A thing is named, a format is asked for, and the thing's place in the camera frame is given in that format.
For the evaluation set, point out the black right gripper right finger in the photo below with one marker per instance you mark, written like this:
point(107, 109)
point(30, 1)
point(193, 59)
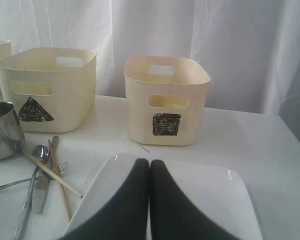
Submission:
point(173, 216)

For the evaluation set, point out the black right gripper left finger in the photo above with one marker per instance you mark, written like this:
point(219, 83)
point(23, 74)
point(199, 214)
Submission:
point(125, 215)

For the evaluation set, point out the white square plate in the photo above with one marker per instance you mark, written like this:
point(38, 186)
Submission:
point(219, 192)

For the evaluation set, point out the steel fork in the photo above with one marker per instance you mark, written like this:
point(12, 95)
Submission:
point(62, 167)

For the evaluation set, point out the wooden chopstick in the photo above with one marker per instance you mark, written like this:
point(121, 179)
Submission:
point(51, 173)
point(55, 166)

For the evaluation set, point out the steel table knife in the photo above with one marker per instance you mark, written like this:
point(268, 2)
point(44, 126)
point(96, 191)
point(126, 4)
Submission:
point(43, 181)

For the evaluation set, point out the steel spoon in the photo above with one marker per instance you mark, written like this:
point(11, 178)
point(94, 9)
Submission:
point(41, 152)

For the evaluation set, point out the steel mug with round handle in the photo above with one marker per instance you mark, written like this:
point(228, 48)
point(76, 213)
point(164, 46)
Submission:
point(12, 138)

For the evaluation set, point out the cream bin with square mark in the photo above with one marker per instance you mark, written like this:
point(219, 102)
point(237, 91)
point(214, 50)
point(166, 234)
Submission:
point(165, 99)

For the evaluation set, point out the cream bin with triangle mark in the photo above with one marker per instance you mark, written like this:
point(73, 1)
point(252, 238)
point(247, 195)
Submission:
point(52, 88)

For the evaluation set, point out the white curtain backdrop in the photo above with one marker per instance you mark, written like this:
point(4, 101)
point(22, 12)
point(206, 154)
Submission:
point(250, 48)

